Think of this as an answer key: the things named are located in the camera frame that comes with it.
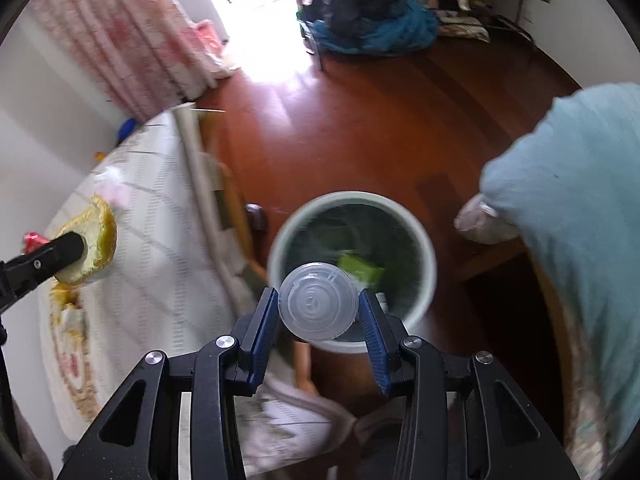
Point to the pink patterned curtain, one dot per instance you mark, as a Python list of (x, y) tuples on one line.
[(132, 35)]

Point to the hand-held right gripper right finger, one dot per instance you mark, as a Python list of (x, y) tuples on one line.
[(374, 342)]

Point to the yellow fruit peel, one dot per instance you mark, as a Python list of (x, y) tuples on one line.
[(97, 242)]

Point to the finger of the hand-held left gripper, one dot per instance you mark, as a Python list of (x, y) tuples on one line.
[(47, 257)]

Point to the white round waste bin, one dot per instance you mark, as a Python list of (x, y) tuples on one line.
[(406, 240)]

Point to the clear plastic lid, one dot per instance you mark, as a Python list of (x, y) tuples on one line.
[(318, 302)]

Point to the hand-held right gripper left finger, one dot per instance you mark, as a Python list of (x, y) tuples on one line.
[(265, 332)]

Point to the small yellow peel piece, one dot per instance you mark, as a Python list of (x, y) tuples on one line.
[(64, 300)]

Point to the person's pale slipper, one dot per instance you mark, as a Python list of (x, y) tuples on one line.
[(482, 222)]

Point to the blue plastic item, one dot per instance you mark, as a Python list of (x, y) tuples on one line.
[(126, 131)]

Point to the pile of dark blue clothes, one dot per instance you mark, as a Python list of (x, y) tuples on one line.
[(370, 20)]

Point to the white patterned tablecloth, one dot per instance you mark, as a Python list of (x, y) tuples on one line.
[(150, 240)]

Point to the pink plastic bag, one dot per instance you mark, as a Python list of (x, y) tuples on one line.
[(206, 32)]

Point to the patterned cushion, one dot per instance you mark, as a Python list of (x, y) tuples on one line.
[(462, 27)]

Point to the green packet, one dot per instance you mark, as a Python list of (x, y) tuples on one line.
[(363, 268)]

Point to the pink crumpled tissue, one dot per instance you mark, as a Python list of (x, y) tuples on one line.
[(114, 187)]

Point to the person's light blue pants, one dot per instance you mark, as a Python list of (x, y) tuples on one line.
[(575, 200)]

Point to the red wrapper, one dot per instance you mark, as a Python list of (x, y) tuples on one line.
[(33, 240)]

